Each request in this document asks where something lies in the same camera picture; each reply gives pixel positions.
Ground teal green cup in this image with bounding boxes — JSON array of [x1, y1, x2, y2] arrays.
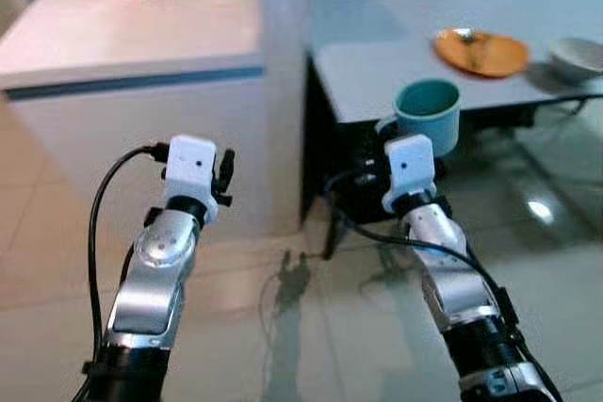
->
[[375, 79, 463, 159]]

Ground black table leg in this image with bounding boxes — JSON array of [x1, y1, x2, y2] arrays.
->
[[301, 52, 346, 261]]

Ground orange oval plate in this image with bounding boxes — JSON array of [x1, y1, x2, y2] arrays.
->
[[432, 28, 530, 79]]

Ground metal spoon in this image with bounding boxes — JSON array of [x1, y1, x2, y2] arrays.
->
[[460, 31, 485, 72]]

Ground white kitchen counter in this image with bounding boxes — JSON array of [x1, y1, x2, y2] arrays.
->
[[0, 0, 267, 245]]

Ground white bowl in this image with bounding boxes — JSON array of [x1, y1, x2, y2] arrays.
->
[[546, 38, 603, 84]]

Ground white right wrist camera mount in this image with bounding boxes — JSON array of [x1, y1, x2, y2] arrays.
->
[[382, 134, 436, 217]]

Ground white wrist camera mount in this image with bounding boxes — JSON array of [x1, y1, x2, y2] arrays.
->
[[162, 136, 220, 224], [382, 134, 436, 217]]

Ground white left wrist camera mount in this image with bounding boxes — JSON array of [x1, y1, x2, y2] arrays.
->
[[162, 136, 220, 224]]

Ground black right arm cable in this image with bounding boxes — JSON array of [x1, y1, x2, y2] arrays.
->
[[322, 169, 529, 346]]

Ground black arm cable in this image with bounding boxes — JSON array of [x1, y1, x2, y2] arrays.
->
[[85, 142, 172, 365], [322, 169, 529, 346]]

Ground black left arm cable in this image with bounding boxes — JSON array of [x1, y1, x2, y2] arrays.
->
[[85, 142, 172, 365]]

